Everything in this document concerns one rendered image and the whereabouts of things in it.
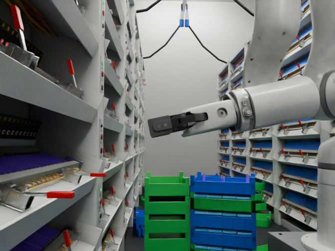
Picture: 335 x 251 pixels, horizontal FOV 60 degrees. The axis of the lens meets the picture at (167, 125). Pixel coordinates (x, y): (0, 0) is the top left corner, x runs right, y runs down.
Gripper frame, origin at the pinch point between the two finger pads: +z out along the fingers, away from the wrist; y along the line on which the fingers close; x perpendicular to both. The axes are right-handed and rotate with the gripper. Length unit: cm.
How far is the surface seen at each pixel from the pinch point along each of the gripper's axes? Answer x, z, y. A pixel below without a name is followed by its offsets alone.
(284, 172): -45, -93, 166
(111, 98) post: 26, 18, 100
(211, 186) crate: -28, -21, 81
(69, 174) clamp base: -5.5, 21.0, 11.3
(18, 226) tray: -9.7, 19.8, -17.3
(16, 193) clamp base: -5.6, 20.3, -15.4
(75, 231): -22.2, 27.4, 28.2
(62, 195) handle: -7.2, 14.4, -15.0
